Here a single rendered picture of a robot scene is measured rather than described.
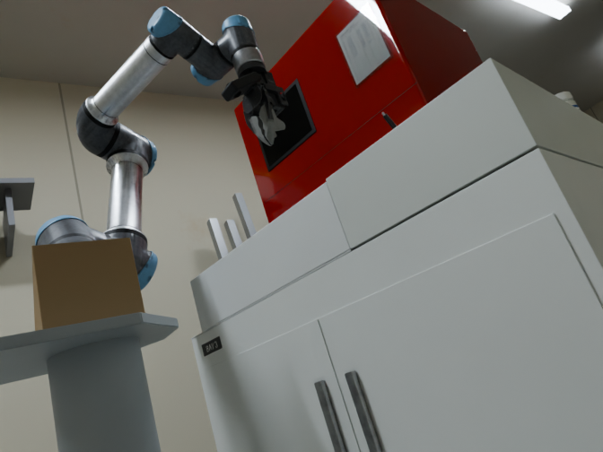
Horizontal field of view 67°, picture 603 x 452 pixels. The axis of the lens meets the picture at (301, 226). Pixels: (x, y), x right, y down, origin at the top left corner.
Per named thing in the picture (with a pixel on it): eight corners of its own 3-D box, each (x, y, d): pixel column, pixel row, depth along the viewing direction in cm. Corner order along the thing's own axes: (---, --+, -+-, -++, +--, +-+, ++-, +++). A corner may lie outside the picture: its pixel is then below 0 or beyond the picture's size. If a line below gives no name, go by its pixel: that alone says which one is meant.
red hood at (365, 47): (379, 229, 240) (342, 132, 258) (527, 144, 187) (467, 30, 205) (268, 230, 187) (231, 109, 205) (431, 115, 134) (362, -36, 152)
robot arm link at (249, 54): (242, 43, 109) (224, 65, 114) (248, 58, 108) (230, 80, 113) (266, 51, 114) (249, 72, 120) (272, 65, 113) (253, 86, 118)
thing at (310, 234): (231, 326, 125) (218, 278, 129) (380, 247, 89) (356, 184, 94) (201, 332, 119) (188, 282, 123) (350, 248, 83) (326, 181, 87)
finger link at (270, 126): (294, 140, 107) (283, 107, 110) (275, 136, 103) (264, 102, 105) (286, 147, 109) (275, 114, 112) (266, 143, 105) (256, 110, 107)
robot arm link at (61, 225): (29, 273, 94) (21, 247, 104) (91, 291, 103) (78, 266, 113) (59, 223, 94) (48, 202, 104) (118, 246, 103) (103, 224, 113)
